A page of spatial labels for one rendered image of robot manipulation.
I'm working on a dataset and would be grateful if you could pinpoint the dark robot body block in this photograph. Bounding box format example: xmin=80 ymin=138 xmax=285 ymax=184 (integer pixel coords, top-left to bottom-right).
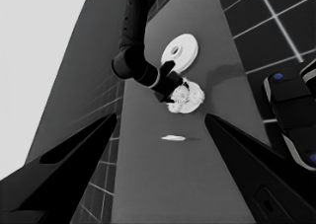
xmin=262 ymin=57 xmax=316 ymax=172

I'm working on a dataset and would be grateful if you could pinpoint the small white toothed gear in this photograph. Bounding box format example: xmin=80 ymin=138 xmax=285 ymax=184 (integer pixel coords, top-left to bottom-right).
xmin=190 ymin=81 xmax=206 ymax=101
xmin=173 ymin=86 xmax=192 ymax=108
xmin=187 ymin=98 xmax=204 ymax=113
xmin=167 ymin=97 xmax=182 ymax=113

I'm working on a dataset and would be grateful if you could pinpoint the white round carrier with pins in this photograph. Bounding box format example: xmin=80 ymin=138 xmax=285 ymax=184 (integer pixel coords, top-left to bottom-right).
xmin=167 ymin=80 xmax=206 ymax=115

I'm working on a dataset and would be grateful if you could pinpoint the large thick white disc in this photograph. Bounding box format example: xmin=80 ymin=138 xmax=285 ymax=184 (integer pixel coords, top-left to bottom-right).
xmin=160 ymin=33 xmax=199 ymax=74

